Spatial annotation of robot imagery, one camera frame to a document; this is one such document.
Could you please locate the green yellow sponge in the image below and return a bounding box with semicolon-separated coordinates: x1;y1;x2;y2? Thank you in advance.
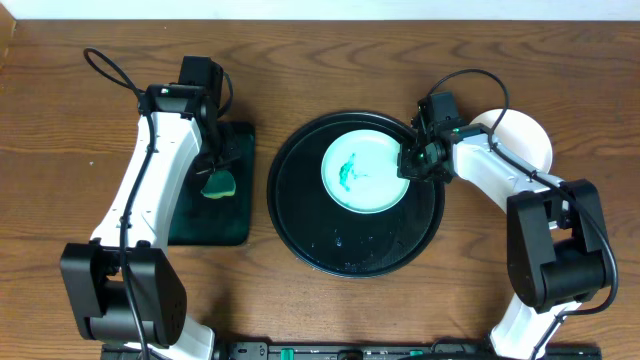
201;170;236;199

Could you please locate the light green plate top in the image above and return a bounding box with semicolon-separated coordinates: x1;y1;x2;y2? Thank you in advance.
321;130;410;214

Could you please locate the white plate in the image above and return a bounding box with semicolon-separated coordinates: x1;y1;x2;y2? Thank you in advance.
470;109;553;176

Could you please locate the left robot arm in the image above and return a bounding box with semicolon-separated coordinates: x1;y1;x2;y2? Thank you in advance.
60;80;253;359

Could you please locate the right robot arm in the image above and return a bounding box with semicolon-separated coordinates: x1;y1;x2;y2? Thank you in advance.
398;124;619;359

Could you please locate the black rectangular tray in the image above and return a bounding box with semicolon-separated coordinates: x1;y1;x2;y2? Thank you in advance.
169;122;255;246

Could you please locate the round black tray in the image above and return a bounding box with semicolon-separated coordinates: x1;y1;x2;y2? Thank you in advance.
267;111;445;278

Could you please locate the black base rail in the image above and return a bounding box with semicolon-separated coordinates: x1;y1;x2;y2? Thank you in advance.
99;340;604;360

